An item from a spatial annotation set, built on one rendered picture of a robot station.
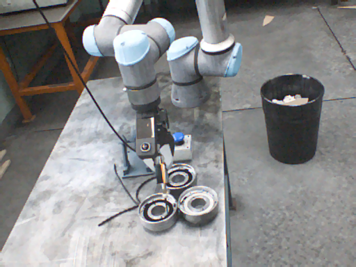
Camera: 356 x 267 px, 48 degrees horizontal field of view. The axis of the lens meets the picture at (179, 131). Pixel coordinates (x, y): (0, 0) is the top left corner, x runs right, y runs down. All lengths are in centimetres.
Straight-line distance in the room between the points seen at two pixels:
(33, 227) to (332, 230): 139
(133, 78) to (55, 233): 51
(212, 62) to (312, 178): 116
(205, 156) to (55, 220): 48
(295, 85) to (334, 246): 93
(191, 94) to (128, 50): 66
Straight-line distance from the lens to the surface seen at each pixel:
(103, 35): 100
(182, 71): 144
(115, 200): 119
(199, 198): 109
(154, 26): 96
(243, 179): 233
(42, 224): 122
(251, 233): 206
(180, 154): 124
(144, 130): 92
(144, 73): 87
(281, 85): 242
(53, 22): 297
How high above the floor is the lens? 159
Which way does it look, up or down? 35 degrees down
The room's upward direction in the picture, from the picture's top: 12 degrees counter-clockwise
